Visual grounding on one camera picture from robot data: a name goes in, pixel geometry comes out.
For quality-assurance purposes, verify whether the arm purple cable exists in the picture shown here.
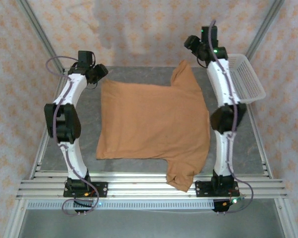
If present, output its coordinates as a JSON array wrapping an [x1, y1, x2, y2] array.
[[45, 56, 100, 216], [207, 19, 254, 214]]

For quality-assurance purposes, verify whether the orange-brown t-shirt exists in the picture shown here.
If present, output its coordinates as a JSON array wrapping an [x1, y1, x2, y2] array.
[[95, 59, 211, 193]]

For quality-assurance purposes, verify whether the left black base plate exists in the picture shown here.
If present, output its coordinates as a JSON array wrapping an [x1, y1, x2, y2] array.
[[63, 182, 108, 198]]

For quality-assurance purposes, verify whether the white plastic mesh basket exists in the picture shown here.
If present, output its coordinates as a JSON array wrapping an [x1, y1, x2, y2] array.
[[227, 54, 267, 104]]

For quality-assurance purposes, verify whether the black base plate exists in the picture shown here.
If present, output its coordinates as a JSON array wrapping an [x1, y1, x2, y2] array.
[[63, 182, 108, 198], [195, 180, 240, 198]]

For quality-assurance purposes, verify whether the aluminium frame leg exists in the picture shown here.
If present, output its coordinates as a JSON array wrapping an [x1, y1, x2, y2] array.
[[3, 198, 29, 238], [274, 198, 298, 238]]

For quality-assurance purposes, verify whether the slotted grey cable duct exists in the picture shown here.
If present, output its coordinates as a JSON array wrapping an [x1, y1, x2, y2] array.
[[27, 200, 216, 210]]

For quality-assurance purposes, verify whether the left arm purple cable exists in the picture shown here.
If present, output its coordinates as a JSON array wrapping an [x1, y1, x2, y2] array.
[[45, 56, 100, 216]]

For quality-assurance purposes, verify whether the aluminium table side rail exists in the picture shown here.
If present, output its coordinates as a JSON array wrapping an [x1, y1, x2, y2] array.
[[245, 103, 274, 179], [29, 68, 70, 179]]

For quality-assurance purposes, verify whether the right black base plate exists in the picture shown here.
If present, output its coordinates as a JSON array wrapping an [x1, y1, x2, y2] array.
[[195, 180, 240, 198]]

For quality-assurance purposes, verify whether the wide aluminium mounting rail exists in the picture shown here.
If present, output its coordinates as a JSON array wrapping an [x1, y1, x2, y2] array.
[[16, 172, 288, 199]]

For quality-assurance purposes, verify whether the aluminium upright post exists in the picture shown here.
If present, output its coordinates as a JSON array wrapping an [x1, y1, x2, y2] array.
[[245, 0, 286, 60], [16, 0, 65, 72]]

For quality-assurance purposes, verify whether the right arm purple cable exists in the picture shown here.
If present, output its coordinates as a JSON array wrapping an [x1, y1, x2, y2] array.
[[207, 19, 254, 214]]

